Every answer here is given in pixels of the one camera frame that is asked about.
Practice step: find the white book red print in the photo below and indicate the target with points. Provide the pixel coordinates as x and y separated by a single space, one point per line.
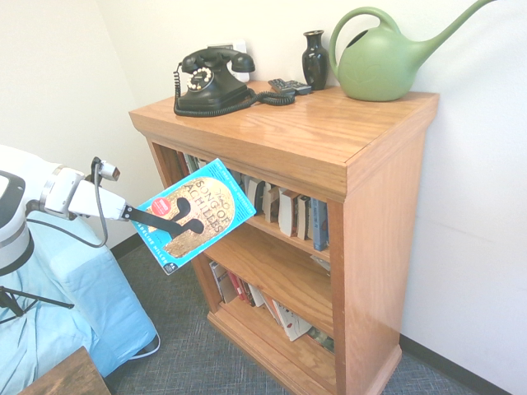
290 321

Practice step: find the green camouflage cover book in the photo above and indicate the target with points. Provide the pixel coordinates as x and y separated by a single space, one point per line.
322 338

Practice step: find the black remote control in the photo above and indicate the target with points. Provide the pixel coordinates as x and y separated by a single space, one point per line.
280 85
299 86

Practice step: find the loose papers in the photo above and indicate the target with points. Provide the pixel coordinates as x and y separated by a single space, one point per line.
321 263

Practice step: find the thick black book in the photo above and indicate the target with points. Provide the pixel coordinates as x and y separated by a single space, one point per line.
254 192

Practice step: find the blue hardcover book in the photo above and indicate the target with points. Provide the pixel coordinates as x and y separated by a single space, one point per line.
320 225

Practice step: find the dark cover paperback book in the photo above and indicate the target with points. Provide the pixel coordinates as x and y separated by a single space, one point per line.
304 218

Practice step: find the green plastic watering can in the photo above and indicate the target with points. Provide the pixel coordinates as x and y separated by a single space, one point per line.
370 68

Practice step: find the wooden bookshelf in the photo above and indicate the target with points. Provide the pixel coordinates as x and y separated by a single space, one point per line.
313 136

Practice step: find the red and white leaning book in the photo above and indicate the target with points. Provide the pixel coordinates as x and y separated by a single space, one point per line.
236 286

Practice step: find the dark wooden table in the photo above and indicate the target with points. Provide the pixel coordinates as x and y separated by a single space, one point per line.
66 374

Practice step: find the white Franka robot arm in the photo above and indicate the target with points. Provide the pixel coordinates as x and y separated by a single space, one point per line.
12 205

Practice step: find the black tripod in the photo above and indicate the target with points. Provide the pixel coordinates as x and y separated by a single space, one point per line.
37 299

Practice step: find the dark spine book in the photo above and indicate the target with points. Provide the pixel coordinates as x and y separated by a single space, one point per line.
195 164

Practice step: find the light blue covered chair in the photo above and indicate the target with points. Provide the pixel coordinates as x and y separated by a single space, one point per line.
82 296

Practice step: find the red spine book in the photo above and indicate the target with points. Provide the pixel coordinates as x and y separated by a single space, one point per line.
181 162

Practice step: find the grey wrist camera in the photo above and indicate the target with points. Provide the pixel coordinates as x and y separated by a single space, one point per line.
106 169

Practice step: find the turquoise paperback book gold helmet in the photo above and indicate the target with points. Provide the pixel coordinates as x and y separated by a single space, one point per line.
206 214

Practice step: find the small black vase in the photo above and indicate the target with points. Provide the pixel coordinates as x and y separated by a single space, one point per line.
315 59

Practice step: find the cream paged paperback book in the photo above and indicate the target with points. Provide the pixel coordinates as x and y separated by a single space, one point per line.
271 203
287 212

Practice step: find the white leaning paperback book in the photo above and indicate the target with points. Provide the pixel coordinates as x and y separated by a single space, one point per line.
218 280

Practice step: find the black rotary telephone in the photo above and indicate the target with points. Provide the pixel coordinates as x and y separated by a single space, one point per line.
210 84

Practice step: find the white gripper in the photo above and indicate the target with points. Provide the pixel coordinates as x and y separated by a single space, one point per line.
101 201

